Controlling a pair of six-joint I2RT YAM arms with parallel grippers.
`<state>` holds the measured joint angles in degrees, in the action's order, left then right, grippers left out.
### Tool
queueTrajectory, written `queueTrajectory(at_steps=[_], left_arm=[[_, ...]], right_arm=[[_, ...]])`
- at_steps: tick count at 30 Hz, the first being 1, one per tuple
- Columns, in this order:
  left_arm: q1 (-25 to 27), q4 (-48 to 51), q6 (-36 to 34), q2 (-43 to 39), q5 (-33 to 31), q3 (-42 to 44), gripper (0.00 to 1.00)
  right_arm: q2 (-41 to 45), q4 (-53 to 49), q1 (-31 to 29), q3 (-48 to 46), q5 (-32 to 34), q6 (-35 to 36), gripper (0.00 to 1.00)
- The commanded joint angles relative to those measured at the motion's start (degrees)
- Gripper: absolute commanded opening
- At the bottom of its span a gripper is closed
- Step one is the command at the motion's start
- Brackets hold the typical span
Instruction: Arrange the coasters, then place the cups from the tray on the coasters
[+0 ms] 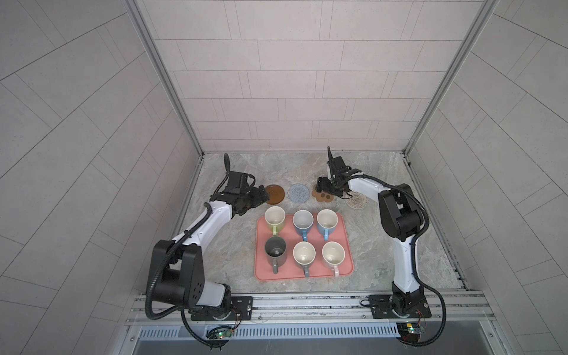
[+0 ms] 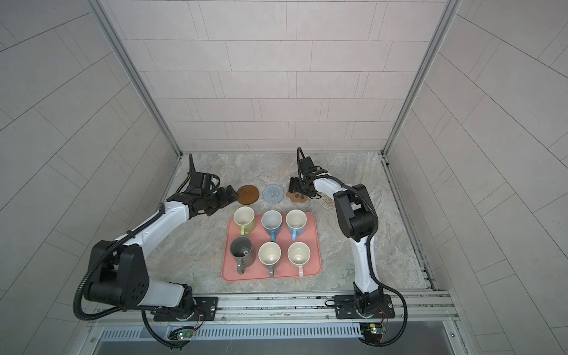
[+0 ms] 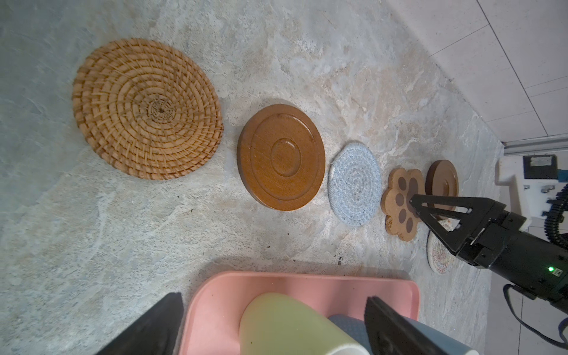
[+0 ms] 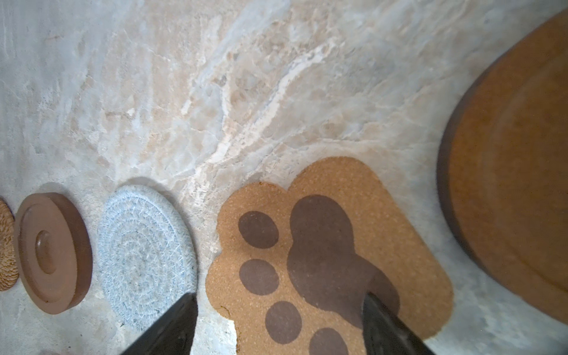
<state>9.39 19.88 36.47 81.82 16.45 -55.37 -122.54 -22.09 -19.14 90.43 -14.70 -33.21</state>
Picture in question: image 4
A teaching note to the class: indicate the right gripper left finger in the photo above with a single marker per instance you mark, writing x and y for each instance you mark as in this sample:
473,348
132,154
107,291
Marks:
172,333

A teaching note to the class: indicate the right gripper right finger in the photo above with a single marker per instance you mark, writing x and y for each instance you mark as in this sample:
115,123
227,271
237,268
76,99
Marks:
384,333

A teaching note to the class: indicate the blue woven round coaster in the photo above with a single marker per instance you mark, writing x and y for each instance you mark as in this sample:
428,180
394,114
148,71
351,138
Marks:
146,256

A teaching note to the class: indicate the cork paw print coaster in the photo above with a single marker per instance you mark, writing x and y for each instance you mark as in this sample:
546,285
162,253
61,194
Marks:
296,263

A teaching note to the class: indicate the brown wooden coaster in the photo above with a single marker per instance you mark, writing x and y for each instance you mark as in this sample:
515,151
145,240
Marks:
53,252
502,169

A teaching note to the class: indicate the woven rattan coaster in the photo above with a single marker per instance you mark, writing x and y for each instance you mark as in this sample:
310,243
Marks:
9,270

